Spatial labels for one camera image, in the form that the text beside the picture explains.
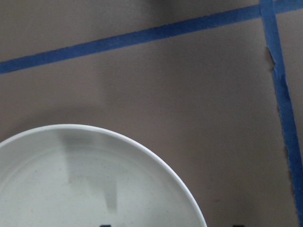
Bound cream round plate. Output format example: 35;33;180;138
0;124;206;227

